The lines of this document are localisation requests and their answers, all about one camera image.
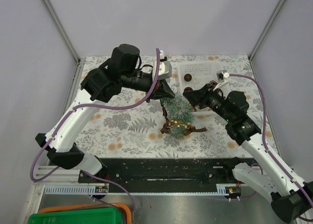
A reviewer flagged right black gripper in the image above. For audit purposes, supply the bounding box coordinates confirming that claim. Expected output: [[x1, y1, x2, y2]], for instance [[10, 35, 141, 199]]
[[182, 82, 234, 123]]

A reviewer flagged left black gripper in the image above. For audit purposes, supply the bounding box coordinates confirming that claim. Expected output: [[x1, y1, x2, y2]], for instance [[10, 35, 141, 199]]
[[121, 70, 176, 102]]

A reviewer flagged brown shiny bauble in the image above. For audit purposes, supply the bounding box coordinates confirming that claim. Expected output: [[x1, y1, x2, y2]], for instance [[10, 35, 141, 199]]
[[184, 74, 192, 82]]

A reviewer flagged white plastic basket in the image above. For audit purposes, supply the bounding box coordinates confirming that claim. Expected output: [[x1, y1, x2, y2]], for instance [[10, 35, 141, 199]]
[[177, 61, 230, 117]]

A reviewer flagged small green christmas tree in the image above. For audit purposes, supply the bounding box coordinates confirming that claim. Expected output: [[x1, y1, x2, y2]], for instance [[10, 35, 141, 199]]
[[160, 93, 194, 124]]

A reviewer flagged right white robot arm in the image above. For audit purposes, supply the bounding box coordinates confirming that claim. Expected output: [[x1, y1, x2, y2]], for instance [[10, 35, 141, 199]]
[[183, 84, 313, 224]]

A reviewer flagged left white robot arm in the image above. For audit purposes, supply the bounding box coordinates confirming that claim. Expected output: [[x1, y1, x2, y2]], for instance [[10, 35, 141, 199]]
[[35, 44, 175, 182]]

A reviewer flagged orange plastic bin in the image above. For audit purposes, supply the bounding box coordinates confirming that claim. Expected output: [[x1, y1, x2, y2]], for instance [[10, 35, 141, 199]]
[[37, 203, 133, 224]]

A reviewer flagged green plastic bin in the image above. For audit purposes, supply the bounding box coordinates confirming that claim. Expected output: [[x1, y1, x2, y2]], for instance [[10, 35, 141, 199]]
[[27, 208, 125, 224]]

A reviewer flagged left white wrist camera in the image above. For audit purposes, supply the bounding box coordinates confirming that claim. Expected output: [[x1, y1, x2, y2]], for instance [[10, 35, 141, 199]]
[[152, 50, 172, 80]]

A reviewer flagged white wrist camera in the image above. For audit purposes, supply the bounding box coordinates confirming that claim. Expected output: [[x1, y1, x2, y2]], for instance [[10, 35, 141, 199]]
[[213, 70, 231, 90], [152, 50, 172, 80]]

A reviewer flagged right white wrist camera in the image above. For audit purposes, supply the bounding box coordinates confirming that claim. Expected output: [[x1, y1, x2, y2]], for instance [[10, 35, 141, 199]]
[[213, 70, 231, 90]]

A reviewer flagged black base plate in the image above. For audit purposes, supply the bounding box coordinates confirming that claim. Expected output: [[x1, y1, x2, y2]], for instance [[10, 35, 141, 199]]
[[49, 157, 252, 193]]

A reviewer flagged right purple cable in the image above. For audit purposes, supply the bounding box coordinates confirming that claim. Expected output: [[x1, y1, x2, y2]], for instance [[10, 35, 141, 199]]
[[228, 73, 313, 222]]

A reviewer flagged purple cable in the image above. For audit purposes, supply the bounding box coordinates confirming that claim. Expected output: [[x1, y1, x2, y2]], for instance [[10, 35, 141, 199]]
[[228, 73, 313, 222], [29, 47, 162, 210]]

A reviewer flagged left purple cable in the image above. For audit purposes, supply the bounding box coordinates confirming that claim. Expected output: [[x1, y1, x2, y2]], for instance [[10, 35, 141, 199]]
[[29, 47, 162, 210]]

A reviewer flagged aluminium frame rail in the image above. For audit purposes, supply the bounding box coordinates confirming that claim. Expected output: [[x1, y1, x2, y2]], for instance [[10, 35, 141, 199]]
[[34, 165, 81, 184]]

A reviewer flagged white slotted cable duct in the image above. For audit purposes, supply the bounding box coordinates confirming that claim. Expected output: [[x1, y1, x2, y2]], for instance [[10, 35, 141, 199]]
[[45, 185, 109, 195]]

